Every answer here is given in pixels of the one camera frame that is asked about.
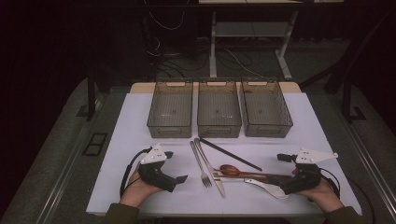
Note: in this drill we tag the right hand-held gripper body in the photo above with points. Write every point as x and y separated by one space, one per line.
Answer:
306 179

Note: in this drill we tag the metal fork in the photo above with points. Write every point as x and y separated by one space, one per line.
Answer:
207 180

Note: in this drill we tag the black slanted stand leg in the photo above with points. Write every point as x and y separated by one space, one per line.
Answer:
336 81

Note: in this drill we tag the black chopstick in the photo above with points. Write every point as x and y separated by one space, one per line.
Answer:
230 154

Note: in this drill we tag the black floor outlet frame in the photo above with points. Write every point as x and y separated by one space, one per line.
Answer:
93 144

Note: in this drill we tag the metal table knife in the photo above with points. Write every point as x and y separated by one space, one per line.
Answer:
220 186

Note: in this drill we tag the person's left hand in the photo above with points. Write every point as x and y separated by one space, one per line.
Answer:
137 191

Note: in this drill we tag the white ceramic spoon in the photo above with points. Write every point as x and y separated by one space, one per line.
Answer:
271 189

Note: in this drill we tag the white table mat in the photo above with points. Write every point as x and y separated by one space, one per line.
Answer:
134 130

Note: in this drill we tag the black metal stand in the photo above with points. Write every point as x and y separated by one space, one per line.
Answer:
91 99
346 99

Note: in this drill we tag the person's right hand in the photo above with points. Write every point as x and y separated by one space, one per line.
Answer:
323 196

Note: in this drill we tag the transparent grey plastic bin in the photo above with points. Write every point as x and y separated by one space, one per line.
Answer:
219 109
169 109
266 109

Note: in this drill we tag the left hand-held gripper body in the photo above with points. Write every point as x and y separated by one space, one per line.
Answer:
152 174

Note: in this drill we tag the brown wooden spoon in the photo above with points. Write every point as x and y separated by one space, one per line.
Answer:
229 170

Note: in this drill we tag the metal floor rail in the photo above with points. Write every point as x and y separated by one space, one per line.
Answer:
373 165
54 199

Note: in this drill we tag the white metal desk frame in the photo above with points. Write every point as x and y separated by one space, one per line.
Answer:
213 46

